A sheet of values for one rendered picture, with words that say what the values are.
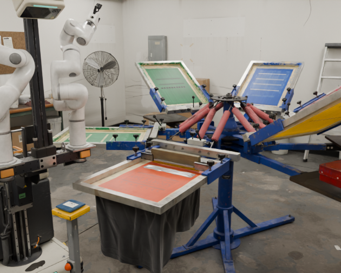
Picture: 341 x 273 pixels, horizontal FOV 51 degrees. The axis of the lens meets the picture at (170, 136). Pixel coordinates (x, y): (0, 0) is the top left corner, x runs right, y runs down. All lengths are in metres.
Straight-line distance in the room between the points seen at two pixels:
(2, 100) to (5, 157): 0.31
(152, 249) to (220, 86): 4.95
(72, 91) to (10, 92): 0.28
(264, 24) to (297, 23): 0.52
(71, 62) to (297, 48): 4.75
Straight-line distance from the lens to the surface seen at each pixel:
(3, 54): 1.82
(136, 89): 7.63
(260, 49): 6.32
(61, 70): 1.82
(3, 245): 2.71
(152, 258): 2.00
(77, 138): 2.16
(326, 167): 2.05
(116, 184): 2.07
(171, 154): 2.29
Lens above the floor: 1.72
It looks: 14 degrees down
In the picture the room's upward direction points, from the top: straight up
